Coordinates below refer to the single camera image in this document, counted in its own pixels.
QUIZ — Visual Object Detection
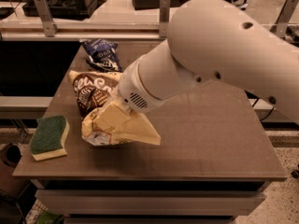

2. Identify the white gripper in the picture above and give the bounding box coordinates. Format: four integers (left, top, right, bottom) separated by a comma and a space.
90, 57, 164, 146

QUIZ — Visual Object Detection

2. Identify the middle metal rail bracket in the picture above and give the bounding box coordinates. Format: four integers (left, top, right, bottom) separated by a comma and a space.
159, 0, 171, 38

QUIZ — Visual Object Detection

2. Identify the black cable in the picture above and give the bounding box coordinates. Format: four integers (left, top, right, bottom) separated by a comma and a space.
249, 91, 277, 122

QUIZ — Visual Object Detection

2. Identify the right metal rail bracket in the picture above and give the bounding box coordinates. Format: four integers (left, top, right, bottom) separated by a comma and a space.
270, 0, 299, 38

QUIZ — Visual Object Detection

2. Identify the metal rail bracket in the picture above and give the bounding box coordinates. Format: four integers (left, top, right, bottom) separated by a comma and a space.
270, 0, 299, 38
33, 0, 58, 37
159, 0, 171, 38

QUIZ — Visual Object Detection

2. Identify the brown chip bag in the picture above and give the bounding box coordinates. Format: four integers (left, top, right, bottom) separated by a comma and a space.
68, 69, 157, 147

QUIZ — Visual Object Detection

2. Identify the black box on counter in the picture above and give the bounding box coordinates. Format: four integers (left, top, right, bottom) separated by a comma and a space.
21, 0, 107, 21

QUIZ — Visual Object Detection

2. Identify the blue chip bag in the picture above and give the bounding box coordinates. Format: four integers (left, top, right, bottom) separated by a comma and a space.
81, 39, 122, 73

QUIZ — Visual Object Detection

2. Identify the grey drawer front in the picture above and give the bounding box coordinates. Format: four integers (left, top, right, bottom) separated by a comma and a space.
36, 189, 265, 217

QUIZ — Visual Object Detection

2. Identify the green yellow sponge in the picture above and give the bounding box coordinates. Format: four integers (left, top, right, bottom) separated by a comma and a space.
30, 116, 69, 161

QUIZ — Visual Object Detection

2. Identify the left metal rail bracket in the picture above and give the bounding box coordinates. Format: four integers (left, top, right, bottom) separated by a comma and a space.
33, 0, 58, 37

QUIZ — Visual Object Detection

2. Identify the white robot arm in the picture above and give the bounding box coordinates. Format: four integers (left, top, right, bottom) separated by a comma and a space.
82, 0, 299, 146

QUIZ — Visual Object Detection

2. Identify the dark bin at left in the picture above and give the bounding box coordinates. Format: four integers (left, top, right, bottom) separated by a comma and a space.
0, 144, 29, 198

